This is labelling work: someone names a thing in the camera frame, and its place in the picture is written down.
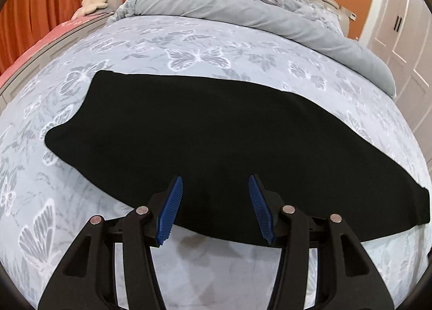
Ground grey butterfly print pillow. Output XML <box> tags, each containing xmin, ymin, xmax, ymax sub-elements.
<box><xmin>236</xmin><ymin>0</ymin><xmax>341</xmax><ymax>32</ymax></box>

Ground black pants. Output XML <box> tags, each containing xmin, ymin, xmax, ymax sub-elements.
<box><xmin>44</xmin><ymin>70</ymin><xmax>432</xmax><ymax>243</ymax></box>

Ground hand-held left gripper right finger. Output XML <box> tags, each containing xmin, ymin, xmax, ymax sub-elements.
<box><xmin>248</xmin><ymin>174</ymin><xmax>395</xmax><ymax>310</ymax></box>

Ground white panelled wardrobe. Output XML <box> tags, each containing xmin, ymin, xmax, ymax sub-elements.
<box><xmin>358</xmin><ymin>0</ymin><xmax>432</xmax><ymax>149</ymax></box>

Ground grey butterfly print bed sheet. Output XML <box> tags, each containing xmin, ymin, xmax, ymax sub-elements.
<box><xmin>0</xmin><ymin>13</ymin><xmax>427</xmax><ymax>310</ymax></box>

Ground plain grey duvet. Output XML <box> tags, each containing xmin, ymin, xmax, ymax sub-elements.
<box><xmin>106</xmin><ymin>0</ymin><xmax>397</xmax><ymax>98</ymax></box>

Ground pink window seat cushion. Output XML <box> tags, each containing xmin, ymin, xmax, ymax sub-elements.
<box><xmin>0</xmin><ymin>13</ymin><xmax>115</xmax><ymax>78</ymax></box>

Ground white flower plush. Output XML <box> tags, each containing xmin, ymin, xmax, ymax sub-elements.
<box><xmin>71</xmin><ymin>0</ymin><xmax>110</xmax><ymax>21</ymax></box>

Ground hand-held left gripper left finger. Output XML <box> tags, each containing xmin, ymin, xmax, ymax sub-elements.
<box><xmin>38</xmin><ymin>175</ymin><xmax>184</xmax><ymax>310</ymax></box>

